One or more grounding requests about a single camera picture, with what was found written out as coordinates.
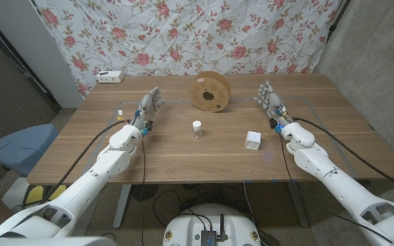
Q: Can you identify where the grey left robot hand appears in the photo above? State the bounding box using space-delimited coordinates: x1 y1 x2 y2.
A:
130 86 166 133

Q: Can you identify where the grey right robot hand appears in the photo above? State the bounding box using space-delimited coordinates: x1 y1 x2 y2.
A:
253 80 292 126

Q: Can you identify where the clear medicine bottle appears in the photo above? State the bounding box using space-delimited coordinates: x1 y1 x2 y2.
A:
192 120 204 140

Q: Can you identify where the white cube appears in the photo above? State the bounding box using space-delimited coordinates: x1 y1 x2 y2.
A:
245 131 263 151

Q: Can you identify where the cardboard filament reel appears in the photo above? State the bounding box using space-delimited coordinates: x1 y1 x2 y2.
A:
188 70 233 113

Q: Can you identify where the white power strip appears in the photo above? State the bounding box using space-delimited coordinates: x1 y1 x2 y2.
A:
96 70 125 84

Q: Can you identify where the floral backdrop cloth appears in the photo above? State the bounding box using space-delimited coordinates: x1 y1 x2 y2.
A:
32 0 341 98

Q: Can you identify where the black round floor disc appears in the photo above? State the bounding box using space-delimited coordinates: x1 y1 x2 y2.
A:
130 184 159 202

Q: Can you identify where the black backdrop stand pole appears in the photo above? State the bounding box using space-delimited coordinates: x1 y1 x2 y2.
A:
326 0 352 44

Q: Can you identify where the white table leg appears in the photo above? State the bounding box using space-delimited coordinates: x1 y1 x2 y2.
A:
112 184 132 230

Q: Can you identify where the grey table leg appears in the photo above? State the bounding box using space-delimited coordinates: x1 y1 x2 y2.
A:
285 180 310 228

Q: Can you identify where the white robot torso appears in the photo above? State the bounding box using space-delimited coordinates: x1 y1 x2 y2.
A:
162 204 262 246

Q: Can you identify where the blue padded stool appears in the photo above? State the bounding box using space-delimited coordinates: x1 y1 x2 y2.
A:
0 123 60 178

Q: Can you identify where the white board with yellow patches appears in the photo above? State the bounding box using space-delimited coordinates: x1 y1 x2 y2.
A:
1 177 68 209

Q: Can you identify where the black electronics module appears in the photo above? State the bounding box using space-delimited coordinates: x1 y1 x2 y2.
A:
200 214 228 246

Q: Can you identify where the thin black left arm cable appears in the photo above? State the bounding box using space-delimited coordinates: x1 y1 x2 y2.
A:
140 133 146 246

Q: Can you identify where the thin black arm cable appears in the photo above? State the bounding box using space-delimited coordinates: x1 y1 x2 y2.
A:
278 132 393 244
140 133 146 246

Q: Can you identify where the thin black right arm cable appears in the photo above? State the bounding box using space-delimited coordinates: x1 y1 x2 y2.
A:
278 132 393 244

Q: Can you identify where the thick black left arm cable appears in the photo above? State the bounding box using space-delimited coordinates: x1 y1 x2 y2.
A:
41 119 130 206

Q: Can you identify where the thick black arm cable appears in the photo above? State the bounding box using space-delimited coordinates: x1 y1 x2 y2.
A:
41 119 130 206
291 117 394 195

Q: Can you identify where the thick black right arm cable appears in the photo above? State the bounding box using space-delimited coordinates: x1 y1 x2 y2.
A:
291 117 394 195

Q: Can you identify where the white wall panel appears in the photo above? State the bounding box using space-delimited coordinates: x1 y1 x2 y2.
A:
0 0 84 109

